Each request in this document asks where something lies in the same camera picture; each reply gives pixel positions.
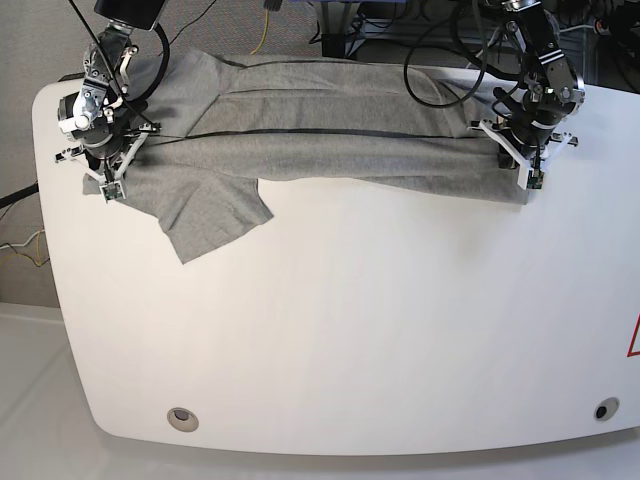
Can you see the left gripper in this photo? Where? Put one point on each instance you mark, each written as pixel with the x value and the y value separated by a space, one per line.
pixel 538 146

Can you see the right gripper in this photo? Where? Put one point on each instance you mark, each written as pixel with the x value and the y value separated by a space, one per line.
pixel 108 150

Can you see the grey T-shirt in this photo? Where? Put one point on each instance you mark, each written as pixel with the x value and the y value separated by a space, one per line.
pixel 229 123

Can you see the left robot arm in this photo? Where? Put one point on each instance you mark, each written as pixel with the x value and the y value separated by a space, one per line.
pixel 546 88

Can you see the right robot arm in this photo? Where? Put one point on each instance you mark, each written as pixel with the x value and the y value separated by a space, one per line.
pixel 104 95

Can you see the black bar behind table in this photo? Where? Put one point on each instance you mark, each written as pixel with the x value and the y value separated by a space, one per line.
pixel 73 76

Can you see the red triangle sticker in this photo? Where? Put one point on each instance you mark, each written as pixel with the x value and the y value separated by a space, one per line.
pixel 634 348

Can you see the grey table grommet hole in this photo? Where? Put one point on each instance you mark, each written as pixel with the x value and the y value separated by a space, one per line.
pixel 182 420

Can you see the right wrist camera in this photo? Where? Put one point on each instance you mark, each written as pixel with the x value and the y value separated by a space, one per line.
pixel 112 191

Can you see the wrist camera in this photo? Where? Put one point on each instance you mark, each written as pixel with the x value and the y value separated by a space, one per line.
pixel 112 191
pixel 530 178

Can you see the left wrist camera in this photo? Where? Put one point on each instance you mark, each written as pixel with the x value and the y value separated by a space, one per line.
pixel 530 178

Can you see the aluminium frame rail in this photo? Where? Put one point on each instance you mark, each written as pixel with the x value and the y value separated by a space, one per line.
pixel 405 34

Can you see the black table leg post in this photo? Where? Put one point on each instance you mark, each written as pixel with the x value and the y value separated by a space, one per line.
pixel 333 45

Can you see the black table mount hole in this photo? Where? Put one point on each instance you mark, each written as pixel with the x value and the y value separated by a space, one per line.
pixel 606 409

